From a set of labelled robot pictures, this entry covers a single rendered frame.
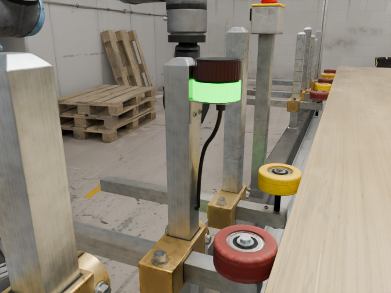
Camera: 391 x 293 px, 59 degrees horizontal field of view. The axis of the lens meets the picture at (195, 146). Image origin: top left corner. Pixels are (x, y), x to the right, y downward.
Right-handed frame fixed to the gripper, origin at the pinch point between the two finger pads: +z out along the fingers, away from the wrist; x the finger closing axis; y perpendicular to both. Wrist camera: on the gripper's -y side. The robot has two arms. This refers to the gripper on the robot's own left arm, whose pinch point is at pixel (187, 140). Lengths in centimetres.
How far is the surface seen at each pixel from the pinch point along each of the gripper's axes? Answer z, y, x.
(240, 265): 5.1, -31.7, -8.5
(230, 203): 11.8, -3.8, -8.8
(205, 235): 9.6, -18.9, -4.3
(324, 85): 5, 109, -60
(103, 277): -0.4, -41.3, 4.0
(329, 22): -40, 712, -245
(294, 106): 11, 88, -42
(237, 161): 4.6, 0.8, -10.3
